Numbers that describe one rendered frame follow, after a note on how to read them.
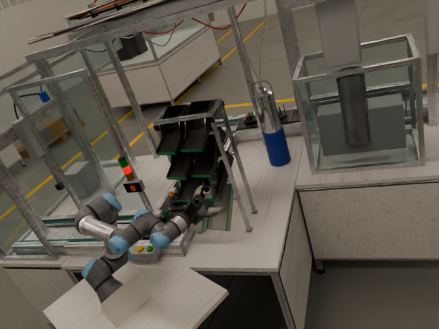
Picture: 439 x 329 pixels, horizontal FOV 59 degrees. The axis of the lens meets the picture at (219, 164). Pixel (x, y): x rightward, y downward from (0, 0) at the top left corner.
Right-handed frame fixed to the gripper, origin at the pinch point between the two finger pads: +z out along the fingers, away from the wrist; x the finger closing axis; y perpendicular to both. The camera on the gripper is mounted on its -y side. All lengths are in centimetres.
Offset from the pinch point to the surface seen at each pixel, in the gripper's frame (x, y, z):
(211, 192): -10.8, 30.0, 21.0
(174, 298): 13, 65, -22
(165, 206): -40, 86, 25
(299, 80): -21, -9, 96
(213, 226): -1, 52, 20
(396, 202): 69, 31, 113
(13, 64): -781, 596, 281
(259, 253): 29, 47, 24
